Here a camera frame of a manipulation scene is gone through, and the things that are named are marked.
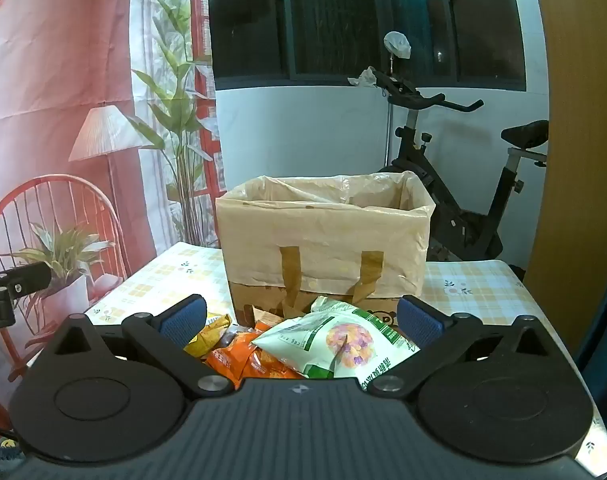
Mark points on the pale green snack packet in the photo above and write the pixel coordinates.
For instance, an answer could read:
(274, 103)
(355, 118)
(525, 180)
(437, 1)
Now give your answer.
(328, 305)

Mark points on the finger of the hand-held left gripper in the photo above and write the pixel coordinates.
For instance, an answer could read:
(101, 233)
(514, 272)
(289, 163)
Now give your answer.
(26, 277)

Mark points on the crumpled white tissue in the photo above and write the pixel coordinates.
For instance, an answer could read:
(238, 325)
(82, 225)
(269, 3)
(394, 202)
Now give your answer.
(364, 76)

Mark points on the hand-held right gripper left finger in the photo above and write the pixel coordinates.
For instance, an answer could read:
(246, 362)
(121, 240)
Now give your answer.
(183, 319)

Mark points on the printed wall cloth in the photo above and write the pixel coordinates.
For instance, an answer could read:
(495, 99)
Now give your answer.
(58, 85)

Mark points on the white plastic bag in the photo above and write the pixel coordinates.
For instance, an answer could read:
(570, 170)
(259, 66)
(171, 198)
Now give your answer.
(397, 44)

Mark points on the brown paper bag with liner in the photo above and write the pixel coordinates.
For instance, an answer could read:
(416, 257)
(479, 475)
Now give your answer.
(323, 240)

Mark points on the wooden panel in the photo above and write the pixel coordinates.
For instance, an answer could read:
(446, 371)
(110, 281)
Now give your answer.
(583, 160)

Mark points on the yellow snack packet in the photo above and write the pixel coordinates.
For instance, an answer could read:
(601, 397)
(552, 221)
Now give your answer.
(208, 335)

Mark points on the green and white snack packet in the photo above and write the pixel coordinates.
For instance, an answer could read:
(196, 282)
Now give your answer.
(303, 342)

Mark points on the checkered tablecloth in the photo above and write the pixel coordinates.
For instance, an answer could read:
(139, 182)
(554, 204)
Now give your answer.
(483, 300)

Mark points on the black exercise bike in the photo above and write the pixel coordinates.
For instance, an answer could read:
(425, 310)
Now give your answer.
(433, 185)

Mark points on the thin metal pole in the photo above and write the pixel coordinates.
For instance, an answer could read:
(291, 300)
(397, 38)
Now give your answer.
(391, 125)

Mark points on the orange snack packet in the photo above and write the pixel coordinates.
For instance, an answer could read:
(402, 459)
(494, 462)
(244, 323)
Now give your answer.
(233, 360)

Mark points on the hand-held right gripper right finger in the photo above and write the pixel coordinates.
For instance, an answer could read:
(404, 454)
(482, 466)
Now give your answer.
(419, 325)

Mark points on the dark window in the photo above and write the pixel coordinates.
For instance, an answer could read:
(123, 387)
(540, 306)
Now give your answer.
(363, 25)

